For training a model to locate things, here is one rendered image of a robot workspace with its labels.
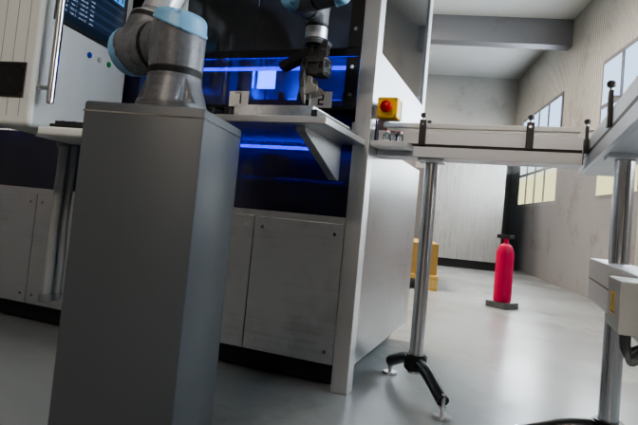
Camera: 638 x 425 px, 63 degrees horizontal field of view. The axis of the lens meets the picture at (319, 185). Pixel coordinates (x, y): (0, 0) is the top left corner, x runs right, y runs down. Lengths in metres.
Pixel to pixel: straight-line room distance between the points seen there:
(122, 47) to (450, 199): 7.00
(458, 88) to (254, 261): 8.40
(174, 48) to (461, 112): 9.02
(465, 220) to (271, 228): 6.22
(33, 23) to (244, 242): 1.02
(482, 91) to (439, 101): 0.79
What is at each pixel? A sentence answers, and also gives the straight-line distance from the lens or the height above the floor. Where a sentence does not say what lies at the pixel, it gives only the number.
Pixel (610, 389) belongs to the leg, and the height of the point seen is 0.23.
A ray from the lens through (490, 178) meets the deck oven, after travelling 8.09.
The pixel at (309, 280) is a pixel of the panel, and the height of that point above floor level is 0.37.
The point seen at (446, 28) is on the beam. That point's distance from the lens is 7.33.
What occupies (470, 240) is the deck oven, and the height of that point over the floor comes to 0.41.
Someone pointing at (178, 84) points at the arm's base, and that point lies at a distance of 1.14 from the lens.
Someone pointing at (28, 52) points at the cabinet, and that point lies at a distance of 1.99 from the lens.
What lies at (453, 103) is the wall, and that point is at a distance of 10.02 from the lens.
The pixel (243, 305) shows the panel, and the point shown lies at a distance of 2.02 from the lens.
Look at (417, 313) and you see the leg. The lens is 1.95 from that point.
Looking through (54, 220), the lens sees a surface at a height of 0.49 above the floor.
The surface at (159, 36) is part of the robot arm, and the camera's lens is 1.19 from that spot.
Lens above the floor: 0.61
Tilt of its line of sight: 3 degrees up
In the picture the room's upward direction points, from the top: 5 degrees clockwise
